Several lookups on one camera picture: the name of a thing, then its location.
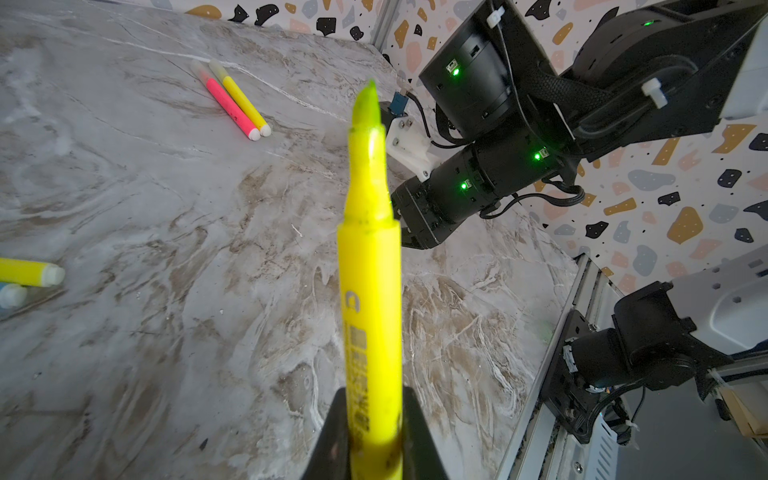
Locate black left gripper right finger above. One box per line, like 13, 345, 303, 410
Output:
402, 386, 449, 480

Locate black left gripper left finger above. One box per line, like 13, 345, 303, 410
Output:
300, 387, 351, 480

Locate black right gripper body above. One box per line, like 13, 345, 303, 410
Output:
391, 129, 576, 250

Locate yellow highlighter pen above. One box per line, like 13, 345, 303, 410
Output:
0, 258, 66, 288
337, 81, 403, 479
209, 59, 272, 137

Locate pink highlighter pen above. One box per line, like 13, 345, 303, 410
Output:
191, 60, 261, 141

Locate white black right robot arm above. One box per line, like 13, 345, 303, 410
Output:
392, 1, 767, 390

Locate blue highlighter pen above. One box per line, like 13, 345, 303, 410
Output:
0, 283, 28, 310

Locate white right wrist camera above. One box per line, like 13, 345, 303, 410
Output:
380, 88, 439, 182

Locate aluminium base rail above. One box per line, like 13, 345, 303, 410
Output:
497, 247, 767, 479

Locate metal corner post right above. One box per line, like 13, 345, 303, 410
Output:
370, 0, 401, 52

